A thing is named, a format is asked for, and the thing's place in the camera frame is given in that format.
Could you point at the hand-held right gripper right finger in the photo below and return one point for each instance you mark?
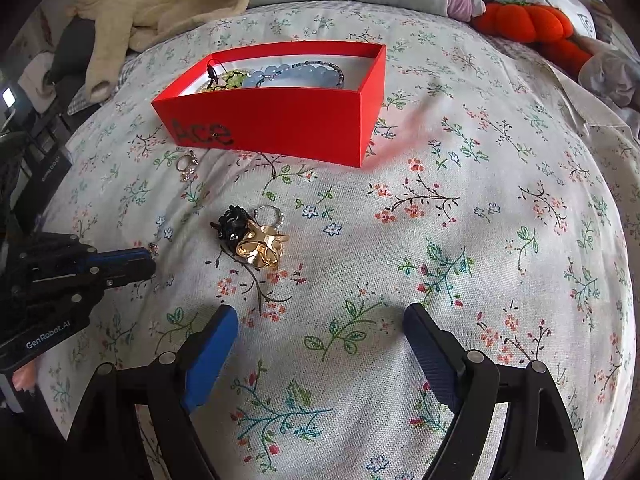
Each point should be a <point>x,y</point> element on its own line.
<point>430,355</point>

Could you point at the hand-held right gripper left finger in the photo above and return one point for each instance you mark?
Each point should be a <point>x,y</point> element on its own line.
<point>210,355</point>

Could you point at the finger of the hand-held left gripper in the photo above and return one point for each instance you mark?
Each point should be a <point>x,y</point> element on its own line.
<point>117,257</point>
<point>127,276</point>

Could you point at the gold hair claw clip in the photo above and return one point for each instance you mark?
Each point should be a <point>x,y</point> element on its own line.
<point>255,251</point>

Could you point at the black flower hair clip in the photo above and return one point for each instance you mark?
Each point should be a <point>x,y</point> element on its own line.
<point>232,222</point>

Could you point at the red cardboard box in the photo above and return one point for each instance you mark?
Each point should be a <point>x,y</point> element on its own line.
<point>300,120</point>

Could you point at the person's left hand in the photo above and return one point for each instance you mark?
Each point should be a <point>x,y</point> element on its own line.
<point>25,379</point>

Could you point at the floral bedsheet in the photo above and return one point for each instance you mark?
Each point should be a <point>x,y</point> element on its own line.
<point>450,260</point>

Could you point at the black box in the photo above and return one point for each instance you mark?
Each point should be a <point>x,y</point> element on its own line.
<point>50,170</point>

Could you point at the checked cloth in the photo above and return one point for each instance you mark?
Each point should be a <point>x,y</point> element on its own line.
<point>80,102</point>

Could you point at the small lit screen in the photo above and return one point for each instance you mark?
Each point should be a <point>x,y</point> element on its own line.
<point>8,97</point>

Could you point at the dark grey cushion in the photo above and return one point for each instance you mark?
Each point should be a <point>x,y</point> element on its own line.
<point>75,50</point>

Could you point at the cream knitted sweater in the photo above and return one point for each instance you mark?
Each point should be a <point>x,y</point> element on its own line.
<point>150,0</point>

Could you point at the grey white crumpled cloth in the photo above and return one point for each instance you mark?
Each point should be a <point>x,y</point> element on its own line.
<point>610,75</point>

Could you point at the orange plush pumpkin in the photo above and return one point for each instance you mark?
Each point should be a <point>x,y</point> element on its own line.
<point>525,22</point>

